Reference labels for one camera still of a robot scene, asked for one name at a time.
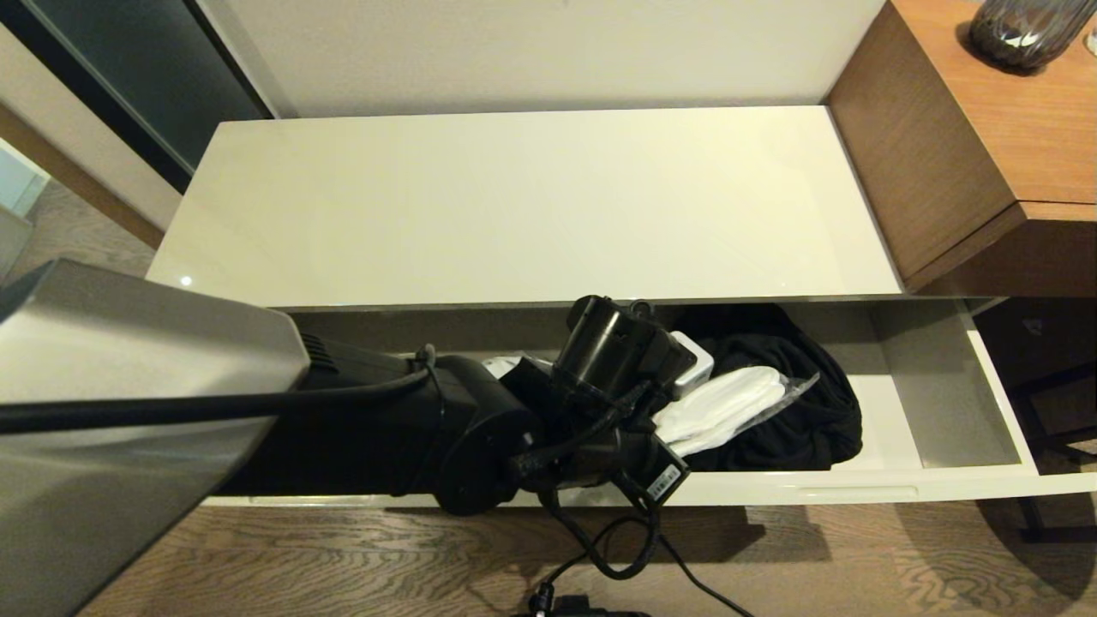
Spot white slipper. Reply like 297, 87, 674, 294
651, 366, 821, 458

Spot black garment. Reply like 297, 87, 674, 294
667, 303, 864, 473

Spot glossy beige wide drawer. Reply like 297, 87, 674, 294
206, 297, 1097, 508

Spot robot base housing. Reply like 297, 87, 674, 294
513, 595, 654, 617

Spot glossy beige low cabinet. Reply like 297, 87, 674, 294
146, 106, 1005, 311

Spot black metal stand legs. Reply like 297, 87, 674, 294
973, 300, 1097, 546

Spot brown wooden desk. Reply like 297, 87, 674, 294
821, 0, 1097, 299

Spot dark ribbed glass vase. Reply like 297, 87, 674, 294
967, 0, 1097, 76

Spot dark glass door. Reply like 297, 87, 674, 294
0, 0, 277, 196

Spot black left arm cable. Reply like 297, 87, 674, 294
511, 377, 662, 583

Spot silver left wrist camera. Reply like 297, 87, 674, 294
667, 330, 716, 401

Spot black floor cable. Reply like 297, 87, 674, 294
526, 533, 757, 617

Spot brown wooden wall trim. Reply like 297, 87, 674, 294
0, 101, 165, 251

